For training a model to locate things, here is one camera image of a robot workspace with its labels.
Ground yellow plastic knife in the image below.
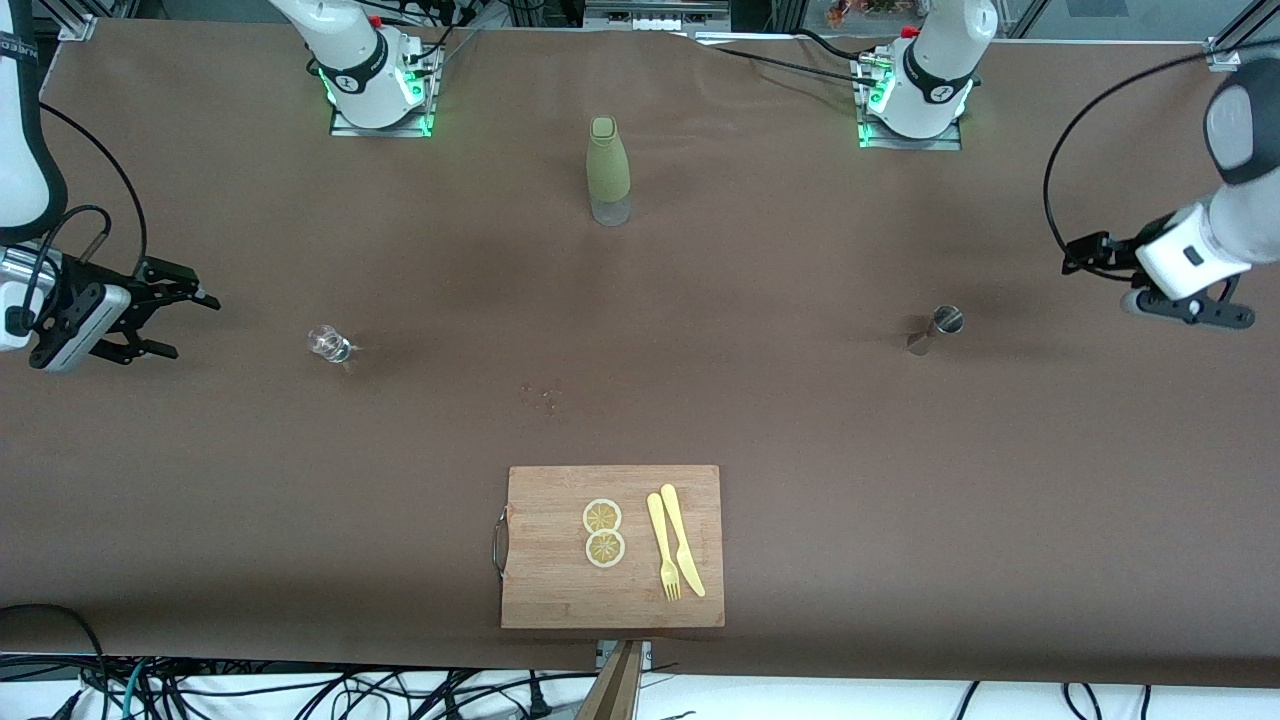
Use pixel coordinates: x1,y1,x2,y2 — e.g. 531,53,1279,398
660,483,707,599

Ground grey power strip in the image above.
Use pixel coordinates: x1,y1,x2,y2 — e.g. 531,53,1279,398
584,0,732,31

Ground aluminium frame profile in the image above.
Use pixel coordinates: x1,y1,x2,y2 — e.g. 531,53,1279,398
55,0,101,41
1205,0,1280,69

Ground wooden cutting board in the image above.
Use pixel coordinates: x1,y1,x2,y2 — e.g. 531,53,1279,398
491,465,726,630

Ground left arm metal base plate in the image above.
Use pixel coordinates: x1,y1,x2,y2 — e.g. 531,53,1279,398
855,55,963,151

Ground colourful packets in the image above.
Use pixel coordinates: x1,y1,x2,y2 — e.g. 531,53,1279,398
828,0,901,27

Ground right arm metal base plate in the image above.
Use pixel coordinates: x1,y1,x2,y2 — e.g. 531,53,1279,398
330,45,441,139

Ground brown table cover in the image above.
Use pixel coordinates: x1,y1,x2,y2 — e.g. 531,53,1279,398
0,18,1280,691

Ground clear glass measuring cup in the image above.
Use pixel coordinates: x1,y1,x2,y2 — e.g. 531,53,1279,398
306,324,357,371

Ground metal post bracket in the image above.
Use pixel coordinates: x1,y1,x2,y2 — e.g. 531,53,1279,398
596,640,653,673

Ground yellow plastic fork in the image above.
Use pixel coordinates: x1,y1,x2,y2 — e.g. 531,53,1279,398
646,492,683,602

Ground green sleeved glass bottle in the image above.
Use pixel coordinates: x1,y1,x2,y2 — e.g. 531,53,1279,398
586,116,633,227

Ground steel double jigger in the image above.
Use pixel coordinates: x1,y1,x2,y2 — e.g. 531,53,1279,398
906,305,965,357

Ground vertical camera stand post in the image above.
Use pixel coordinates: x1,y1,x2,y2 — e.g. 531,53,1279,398
577,641,643,720

